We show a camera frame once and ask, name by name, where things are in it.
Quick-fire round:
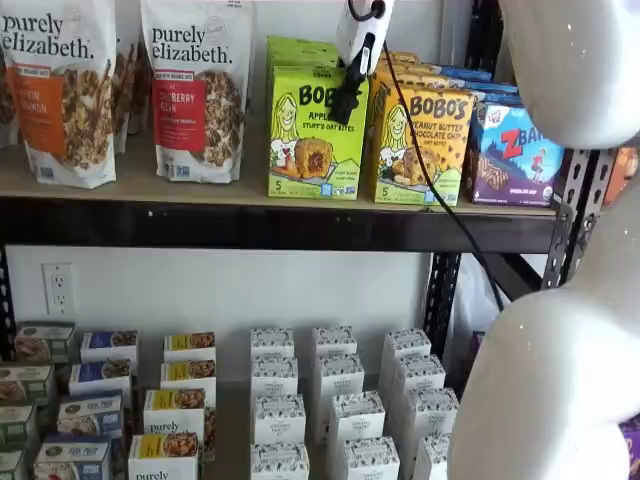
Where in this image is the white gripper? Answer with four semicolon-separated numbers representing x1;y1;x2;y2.
331;0;397;127

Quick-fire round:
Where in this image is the green Bobo's apple pie box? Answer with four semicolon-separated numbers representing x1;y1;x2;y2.
269;63;371;201
268;52;351;71
266;35;341;49
267;43;346;57

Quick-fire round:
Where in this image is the blue purple Zbar box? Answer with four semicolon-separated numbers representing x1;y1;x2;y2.
439;63;494;84
467;81;520;97
466;102;567;208
473;92;527;109

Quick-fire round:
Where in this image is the wooden shelf board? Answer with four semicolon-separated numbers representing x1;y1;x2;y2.
0;119;560;218

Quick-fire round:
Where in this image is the white patterned pantry box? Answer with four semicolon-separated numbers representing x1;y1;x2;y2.
404;388;460;437
253;394;307;445
417;433;453;480
327;390;386;444
314;353;365;401
249;327;296;359
251;355;300;399
249;442;310;480
312;325;359;359
392;354;447;397
382;328;432;362
342;437;401;480

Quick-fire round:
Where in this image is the purple snack box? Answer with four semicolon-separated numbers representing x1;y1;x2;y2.
469;329;486;371
618;413;640;454

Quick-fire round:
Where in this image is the orange snack box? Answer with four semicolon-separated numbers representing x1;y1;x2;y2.
602;144;640;207

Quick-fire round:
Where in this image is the yellow label granola box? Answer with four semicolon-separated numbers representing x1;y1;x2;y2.
163;331;217;362
128;432;201;480
159;359;217;396
143;388;207;436

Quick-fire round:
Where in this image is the blue label oatmeal box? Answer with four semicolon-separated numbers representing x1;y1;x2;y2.
68;359;134;401
57;394;125;442
33;439;112;480
79;329;139;364

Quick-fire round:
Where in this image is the green label oatmeal box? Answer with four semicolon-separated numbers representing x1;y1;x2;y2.
0;404;39;451
0;449;29;480
13;321;76;364
0;364;56;407

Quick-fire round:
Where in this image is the red label granola bag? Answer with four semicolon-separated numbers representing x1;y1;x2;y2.
139;0;256;184

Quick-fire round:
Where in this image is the white granola bag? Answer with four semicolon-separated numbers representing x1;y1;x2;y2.
112;37;154;154
0;59;21;150

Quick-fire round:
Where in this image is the orange label granola bag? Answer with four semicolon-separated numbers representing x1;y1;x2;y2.
0;0;120;189

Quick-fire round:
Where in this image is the black cable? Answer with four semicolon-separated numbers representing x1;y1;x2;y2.
346;0;505;312

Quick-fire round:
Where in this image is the black metal shelf frame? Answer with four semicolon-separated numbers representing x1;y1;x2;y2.
0;197;559;361

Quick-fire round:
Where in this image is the white wall outlet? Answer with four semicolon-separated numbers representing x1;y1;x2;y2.
42;263;74;316

